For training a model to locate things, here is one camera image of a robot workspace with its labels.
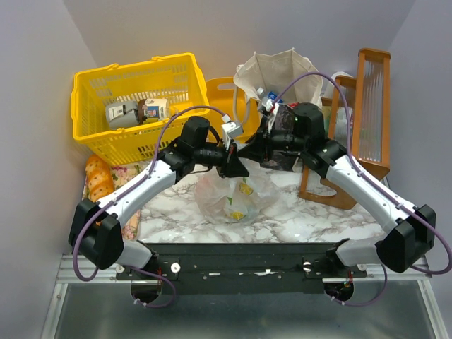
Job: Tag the beige canvas tote bag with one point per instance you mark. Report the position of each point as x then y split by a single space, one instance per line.
294 79

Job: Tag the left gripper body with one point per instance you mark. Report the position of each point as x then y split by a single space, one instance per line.
230 159

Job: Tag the yellow shopping basket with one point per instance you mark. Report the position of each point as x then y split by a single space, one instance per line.
176 78

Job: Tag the grey box package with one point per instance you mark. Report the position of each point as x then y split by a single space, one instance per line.
122 114

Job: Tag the floral placemat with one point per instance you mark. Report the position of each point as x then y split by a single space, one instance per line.
120 176

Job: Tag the yellow plastic tray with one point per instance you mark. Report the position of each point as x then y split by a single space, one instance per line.
220 94

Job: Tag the white plastic grocery bag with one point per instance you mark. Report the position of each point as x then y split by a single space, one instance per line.
235 200

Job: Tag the baguette bread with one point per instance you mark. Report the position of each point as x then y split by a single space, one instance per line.
99 179

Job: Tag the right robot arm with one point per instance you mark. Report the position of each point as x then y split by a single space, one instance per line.
405 237

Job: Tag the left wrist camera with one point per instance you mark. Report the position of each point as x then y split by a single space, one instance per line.
230 130

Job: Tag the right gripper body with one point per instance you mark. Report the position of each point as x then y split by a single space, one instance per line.
265 147

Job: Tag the wooden rack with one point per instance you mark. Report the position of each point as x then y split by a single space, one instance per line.
368 96

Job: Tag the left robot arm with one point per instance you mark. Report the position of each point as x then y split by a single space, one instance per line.
96 229

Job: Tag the milk carton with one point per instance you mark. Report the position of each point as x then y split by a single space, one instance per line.
153 110

